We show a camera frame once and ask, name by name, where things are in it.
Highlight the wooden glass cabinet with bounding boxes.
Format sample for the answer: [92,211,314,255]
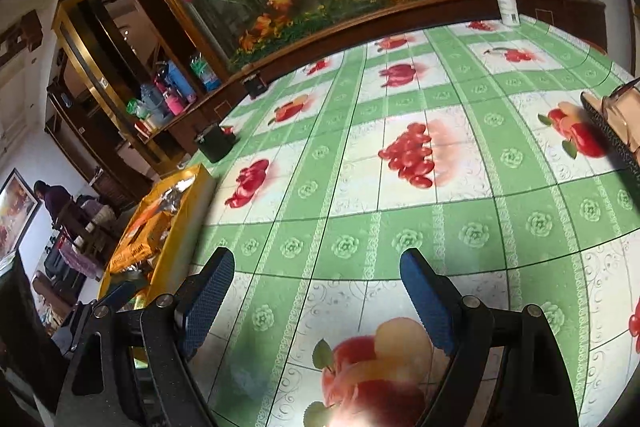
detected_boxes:
[44,0,203,180]

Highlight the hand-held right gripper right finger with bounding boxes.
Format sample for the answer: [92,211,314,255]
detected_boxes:
[400,248,581,427]

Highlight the yellow box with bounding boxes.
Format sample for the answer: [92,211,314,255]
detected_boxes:
[97,164,217,308]

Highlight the brown frame eyeglasses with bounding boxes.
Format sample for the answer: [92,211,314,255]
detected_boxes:
[601,78,640,154]

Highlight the wooden corner cabinet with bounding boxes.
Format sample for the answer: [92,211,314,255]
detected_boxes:
[515,0,609,54]

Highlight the wooden wall shelf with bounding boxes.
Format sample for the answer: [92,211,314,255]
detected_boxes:
[0,9,44,58]

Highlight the black patterned glasses case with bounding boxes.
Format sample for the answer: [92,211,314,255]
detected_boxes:
[580,77,640,184]

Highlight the orange text print snack packet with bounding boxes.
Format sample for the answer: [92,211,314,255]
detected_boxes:
[107,209,175,276]

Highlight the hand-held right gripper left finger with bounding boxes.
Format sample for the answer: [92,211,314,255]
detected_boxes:
[55,247,236,427]

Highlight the row of colourful bottles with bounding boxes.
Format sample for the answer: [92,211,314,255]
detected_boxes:
[126,53,224,134]

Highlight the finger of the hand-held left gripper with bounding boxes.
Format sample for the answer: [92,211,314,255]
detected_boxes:
[97,279,140,315]

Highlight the pink cloth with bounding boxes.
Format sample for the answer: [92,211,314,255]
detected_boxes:
[59,238,104,281]

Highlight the small black box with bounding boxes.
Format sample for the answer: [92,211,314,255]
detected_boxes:
[242,74,269,98]

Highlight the framed wall picture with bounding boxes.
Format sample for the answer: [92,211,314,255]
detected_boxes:
[0,168,42,259]

